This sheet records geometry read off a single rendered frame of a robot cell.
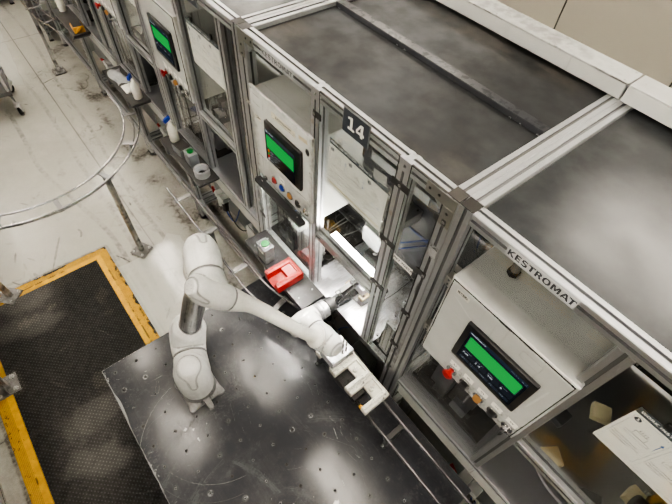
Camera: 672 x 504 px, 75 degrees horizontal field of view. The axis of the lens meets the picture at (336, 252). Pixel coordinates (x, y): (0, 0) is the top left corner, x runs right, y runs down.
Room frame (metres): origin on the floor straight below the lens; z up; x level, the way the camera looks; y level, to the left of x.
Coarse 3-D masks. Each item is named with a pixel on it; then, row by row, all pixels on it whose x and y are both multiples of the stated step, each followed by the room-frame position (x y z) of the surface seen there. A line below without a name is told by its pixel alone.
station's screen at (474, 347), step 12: (468, 336) 0.62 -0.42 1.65; (468, 348) 0.61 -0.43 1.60; (480, 348) 0.59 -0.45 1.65; (468, 360) 0.59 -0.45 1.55; (480, 360) 0.57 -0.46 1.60; (492, 360) 0.55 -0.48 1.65; (480, 372) 0.55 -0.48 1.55; (492, 372) 0.54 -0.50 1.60; (504, 372) 0.52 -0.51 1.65; (492, 384) 0.52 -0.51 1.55; (504, 384) 0.50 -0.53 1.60; (516, 384) 0.49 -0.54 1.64; (504, 396) 0.49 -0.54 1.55; (516, 396) 0.47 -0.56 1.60
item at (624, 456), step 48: (480, 240) 0.75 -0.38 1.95; (528, 288) 0.63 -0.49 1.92; (576, 336) 0.51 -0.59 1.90; (432, 384) 0.68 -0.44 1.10; (624, 384) 0.41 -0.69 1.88; (480, 432) 0.50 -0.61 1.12; (576, 432) 0.38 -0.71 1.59; (624, 432) 0.35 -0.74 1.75; (576, 480) 0.30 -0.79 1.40; (624, 480) 0.27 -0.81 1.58
